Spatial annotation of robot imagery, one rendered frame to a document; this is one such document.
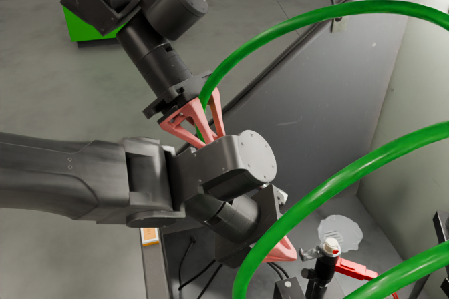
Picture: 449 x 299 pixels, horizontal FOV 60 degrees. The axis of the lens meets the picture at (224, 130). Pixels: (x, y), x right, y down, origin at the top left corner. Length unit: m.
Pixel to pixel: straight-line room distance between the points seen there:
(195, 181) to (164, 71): 0.18
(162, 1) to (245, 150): 0.22
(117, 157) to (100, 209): 0.05
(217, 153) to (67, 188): 0.14
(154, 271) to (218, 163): 0.41
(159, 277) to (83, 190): 0.42
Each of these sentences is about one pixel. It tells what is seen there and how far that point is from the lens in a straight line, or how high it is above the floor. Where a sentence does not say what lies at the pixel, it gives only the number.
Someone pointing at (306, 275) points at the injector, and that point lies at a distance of 0.60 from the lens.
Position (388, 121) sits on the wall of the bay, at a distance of 0.89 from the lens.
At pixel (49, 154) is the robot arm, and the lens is 0.34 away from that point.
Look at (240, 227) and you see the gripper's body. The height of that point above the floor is 1.21.
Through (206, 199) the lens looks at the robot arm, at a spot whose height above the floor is 1.25.
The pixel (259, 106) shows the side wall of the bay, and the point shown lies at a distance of 0.76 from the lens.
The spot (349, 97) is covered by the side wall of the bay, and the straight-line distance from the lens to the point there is 0.84.
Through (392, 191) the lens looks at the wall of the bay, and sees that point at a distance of 0.93.
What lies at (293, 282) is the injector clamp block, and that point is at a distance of 0.70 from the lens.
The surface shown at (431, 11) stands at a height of 1.42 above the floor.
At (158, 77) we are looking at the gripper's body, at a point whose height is 1.31.
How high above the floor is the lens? 1.57
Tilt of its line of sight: 37 degrees down
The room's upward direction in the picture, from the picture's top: straight up
